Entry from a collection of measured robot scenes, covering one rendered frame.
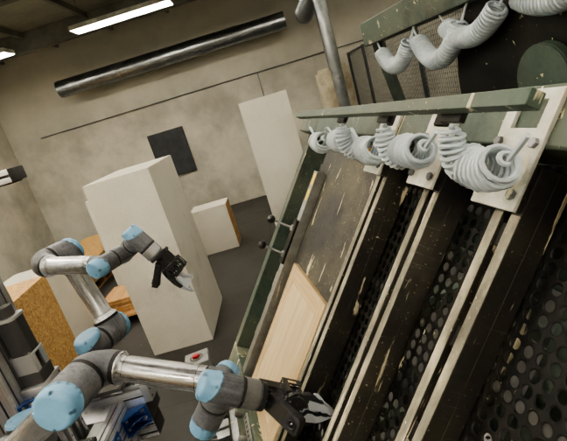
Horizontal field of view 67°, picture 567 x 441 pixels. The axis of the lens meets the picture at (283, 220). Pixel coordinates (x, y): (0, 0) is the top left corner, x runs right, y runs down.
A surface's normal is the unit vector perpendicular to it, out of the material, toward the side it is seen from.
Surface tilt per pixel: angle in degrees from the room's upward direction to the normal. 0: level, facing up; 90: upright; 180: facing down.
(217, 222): 90
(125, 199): 90
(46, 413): 86
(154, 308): 90
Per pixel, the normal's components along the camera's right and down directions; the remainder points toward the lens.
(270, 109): 0.04, 0.27
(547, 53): -0.94, 0.32
